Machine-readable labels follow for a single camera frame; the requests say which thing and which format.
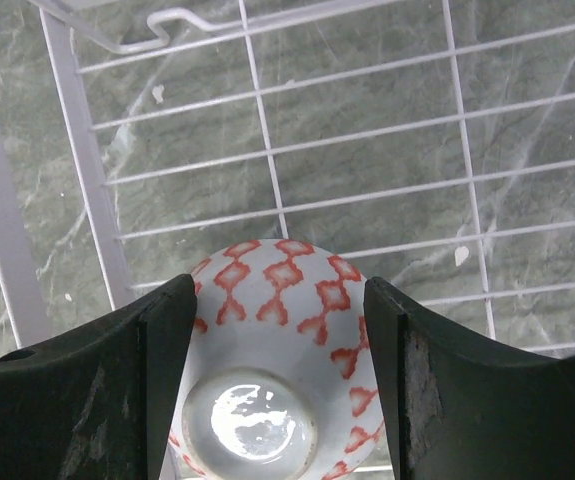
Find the white bowl red diamond outside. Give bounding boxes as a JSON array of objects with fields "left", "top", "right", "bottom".
[{"left": 169, "top": 239, "right": 384, "bottom": 479}]

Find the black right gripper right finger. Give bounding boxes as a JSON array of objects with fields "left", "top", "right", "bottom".
[{"left": 364, "top": 277, "right": 575, "bottom": 479}]

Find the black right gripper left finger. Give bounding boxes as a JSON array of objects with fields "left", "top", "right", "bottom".
[{"left": 0, "top": 274, "right": 196, "bottom": 479}]

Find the white wire dish rack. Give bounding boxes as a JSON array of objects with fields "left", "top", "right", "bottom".
[{"left": 0, "top": 1, "right": 575, "bottom": 359}]

